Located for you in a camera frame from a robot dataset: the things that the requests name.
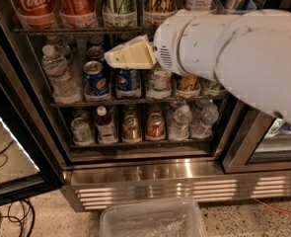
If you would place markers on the brown juice bottle white cap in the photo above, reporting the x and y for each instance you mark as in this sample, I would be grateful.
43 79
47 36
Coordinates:
105 126

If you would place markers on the top wire shelf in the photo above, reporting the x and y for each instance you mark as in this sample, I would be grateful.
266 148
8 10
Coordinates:
87 31

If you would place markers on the red Coca-Cola can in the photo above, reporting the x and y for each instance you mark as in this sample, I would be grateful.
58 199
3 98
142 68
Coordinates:
36 14

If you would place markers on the right water bottle bottom shelf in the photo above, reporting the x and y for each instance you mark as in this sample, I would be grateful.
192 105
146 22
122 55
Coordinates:
202 128

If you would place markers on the blue can behind right door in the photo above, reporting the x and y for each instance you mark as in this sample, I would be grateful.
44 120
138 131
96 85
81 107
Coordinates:
286 128

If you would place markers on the gold front can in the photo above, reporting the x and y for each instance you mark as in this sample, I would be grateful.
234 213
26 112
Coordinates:
188 86

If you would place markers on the pepsi can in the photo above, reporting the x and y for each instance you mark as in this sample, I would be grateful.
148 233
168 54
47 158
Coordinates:
127 82
97 82

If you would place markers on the green front can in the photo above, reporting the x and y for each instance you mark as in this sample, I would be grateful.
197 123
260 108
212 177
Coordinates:
213 89

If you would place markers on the gold can bottom shelf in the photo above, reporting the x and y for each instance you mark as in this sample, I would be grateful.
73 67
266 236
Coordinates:
130 129

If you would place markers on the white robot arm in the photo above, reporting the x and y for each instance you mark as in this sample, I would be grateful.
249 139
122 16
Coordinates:
250 54

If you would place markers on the stainless fridge base grille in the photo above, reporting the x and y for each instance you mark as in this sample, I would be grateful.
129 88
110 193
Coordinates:
99 186

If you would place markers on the front left Pepsi can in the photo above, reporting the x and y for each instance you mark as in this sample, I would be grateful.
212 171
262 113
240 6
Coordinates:
97 82

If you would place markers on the red can bottom shelf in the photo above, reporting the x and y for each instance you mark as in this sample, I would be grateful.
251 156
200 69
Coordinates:
155 127

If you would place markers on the open fridge door glass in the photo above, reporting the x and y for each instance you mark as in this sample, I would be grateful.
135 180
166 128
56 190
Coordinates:
27 164

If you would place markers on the silver can bottom shelf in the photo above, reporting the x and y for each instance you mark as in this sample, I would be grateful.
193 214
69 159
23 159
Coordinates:
82 134

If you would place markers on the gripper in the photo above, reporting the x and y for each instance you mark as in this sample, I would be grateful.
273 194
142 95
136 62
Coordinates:
167 44

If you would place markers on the front right Pepsi can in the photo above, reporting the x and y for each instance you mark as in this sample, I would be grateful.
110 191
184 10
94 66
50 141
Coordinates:
127 82

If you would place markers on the gold orange tall can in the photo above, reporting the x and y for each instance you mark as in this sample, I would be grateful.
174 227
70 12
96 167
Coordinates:
155 12

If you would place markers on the white green 7up can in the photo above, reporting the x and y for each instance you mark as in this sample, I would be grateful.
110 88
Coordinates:
159 82

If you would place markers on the orange soda can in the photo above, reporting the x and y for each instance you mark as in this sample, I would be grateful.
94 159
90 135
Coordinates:
78 14

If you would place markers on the left water bottle bottom shelf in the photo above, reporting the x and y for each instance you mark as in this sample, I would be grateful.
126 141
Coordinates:
179 129

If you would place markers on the wire shelf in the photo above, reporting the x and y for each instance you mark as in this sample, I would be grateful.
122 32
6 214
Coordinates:
133 101
87 31

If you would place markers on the middle wire shelf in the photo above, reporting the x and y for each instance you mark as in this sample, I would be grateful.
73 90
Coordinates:
133 101

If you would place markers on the clear plastic bin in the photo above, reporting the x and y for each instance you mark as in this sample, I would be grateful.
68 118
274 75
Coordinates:
164 217

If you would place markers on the green tall can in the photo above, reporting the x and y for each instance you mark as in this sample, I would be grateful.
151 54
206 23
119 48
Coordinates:
120 13

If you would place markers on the front water bottle middle shelf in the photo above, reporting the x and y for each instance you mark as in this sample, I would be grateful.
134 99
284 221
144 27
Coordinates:
65 88

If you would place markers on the water bottle shelf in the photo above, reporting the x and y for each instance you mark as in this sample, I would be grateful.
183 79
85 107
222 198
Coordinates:
179 129
202 128
65 88

